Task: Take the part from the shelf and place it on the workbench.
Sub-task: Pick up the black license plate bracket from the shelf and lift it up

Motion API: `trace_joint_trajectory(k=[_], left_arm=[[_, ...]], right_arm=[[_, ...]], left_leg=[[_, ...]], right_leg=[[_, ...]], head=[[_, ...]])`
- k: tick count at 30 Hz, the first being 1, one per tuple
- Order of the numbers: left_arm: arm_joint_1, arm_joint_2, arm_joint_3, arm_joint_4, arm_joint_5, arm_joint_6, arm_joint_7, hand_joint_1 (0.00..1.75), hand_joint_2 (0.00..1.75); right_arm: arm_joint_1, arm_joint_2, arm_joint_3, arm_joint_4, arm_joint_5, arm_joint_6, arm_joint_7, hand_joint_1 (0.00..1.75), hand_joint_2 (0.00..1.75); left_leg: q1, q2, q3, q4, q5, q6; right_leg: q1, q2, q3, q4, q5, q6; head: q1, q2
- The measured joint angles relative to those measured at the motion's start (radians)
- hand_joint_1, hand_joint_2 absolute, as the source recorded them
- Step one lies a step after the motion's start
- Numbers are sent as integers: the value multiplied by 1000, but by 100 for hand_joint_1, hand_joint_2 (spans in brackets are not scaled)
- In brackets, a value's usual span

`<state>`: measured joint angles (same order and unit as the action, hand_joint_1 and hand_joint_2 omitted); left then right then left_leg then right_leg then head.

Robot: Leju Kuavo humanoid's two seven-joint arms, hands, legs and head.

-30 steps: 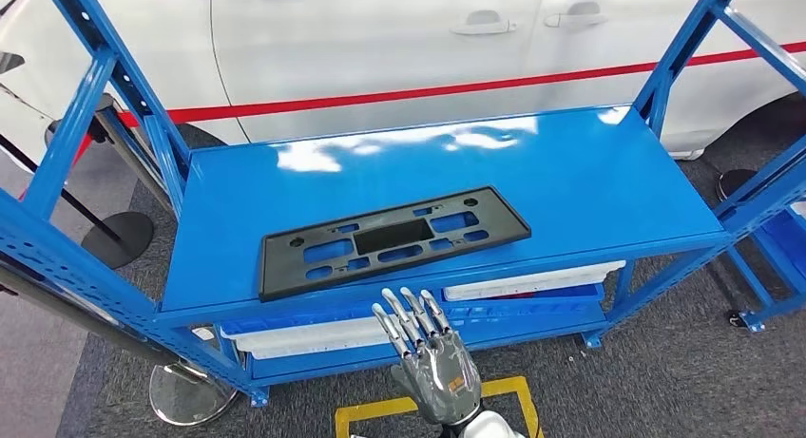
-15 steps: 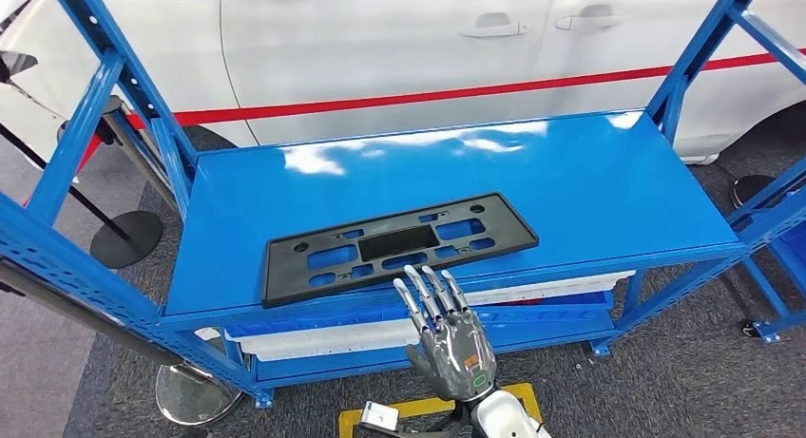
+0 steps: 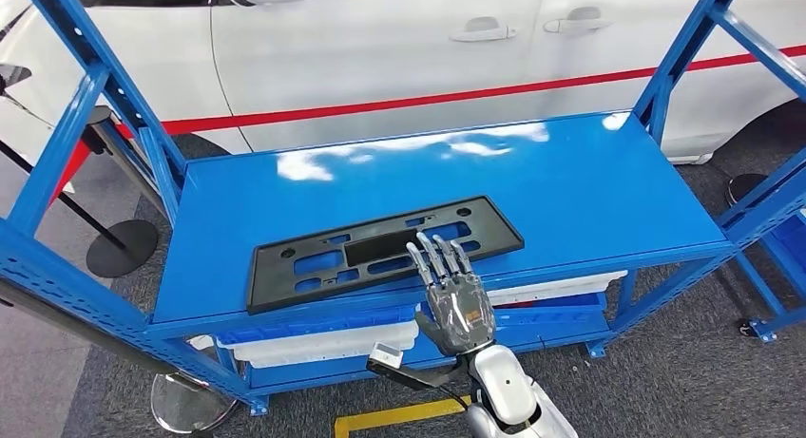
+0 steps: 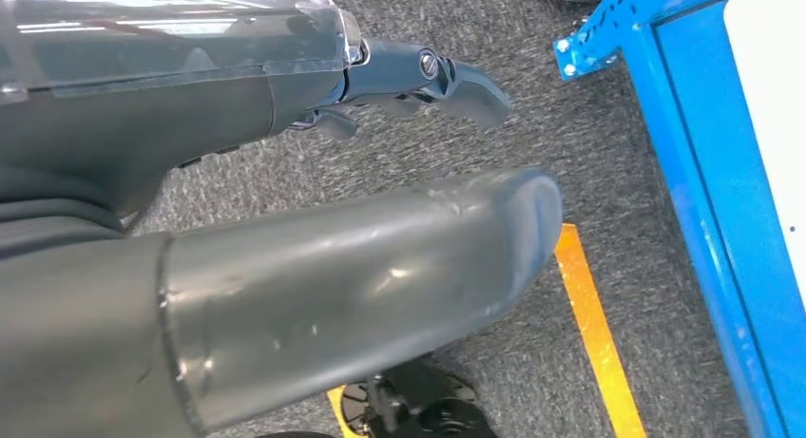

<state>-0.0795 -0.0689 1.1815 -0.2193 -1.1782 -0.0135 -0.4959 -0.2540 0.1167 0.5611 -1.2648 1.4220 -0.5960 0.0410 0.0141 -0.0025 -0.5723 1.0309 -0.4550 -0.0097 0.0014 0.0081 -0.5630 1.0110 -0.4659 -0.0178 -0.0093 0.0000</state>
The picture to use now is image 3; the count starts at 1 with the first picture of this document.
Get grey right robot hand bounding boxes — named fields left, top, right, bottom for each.
left=404, top=231, right=497, bottom=357

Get black plastic licence plate frame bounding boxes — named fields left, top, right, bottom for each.
left=245, top=196, right=526, bottom=315

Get blue steel shelf rack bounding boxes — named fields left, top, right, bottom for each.
left=0, top=0, right=806, bottom=417

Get blue wheeled shelf rack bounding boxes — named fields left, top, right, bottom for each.
left=730, top=208, right=806, bottom=345

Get red barrier belt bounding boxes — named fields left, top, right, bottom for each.
left=116, top=43, right=806, bottom=140
left=48, top=139, right=92, bottom=204

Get white car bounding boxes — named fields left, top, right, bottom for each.
left=0, top=0, right=806, bottom=165

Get stanchion with chrome base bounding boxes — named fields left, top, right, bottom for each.
left=0, top=276, right=240, bottom=435

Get black round stanchion base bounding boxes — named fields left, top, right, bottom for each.
left=725, top=173, right=771, bottom=208

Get thin pole black round base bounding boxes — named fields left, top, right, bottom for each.
left=0, top=139, right=160, bottom=279

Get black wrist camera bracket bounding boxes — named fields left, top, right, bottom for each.
left=367, top=358, right=470, bottom=391

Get black cable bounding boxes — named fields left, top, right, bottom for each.
left=440, top=384, right=486, bottom=417

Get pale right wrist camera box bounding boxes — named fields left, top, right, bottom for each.
left=367, top=342, right=406, bottom=372

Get black barrier stanchion post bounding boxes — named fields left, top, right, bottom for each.
left=80, top=105, right=174, bottom=219

